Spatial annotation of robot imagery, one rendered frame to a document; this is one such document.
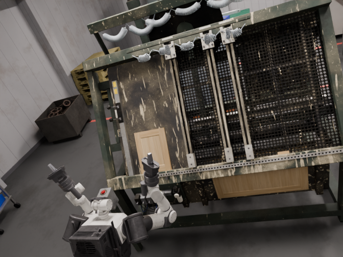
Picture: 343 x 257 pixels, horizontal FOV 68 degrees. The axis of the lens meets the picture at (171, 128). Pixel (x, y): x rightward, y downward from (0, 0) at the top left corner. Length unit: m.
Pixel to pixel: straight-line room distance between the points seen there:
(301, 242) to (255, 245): 0.41
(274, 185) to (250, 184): 0.24
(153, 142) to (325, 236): 1.82
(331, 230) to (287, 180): 0.58
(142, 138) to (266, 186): 1.34
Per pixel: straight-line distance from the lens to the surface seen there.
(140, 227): 1.53
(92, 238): 1.52
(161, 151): 2.46
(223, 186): 2.80
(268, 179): 2.76
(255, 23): 2.36
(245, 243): 2.88
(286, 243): 2.87
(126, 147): 2.56
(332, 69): 2.40
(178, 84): 2.35
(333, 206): 2.93
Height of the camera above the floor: 2.45
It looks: 31 degrees down
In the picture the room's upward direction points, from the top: 20 degrees counter-clockwise
